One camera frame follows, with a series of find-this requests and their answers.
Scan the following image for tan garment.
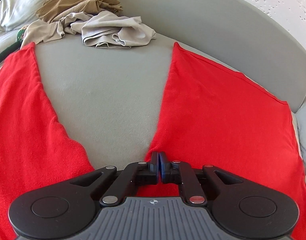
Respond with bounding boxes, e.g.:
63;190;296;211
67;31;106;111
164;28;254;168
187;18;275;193
35;0;125;23

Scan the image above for light grey garment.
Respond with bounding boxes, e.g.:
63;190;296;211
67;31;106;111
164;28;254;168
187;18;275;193
19;11;157;49

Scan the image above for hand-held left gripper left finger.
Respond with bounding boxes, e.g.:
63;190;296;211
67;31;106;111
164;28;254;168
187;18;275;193
68;151;159;207

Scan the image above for grey sofa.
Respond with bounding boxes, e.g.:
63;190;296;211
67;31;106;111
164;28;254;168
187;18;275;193
0;0;306;170

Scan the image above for green fabric strip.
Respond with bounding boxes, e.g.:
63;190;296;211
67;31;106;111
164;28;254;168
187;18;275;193
0;26;27;69

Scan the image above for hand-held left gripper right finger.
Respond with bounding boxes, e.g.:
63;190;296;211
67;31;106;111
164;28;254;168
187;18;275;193
159;151;243;205

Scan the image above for red shorts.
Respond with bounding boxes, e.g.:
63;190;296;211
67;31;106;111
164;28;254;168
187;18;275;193
0;41;306;240

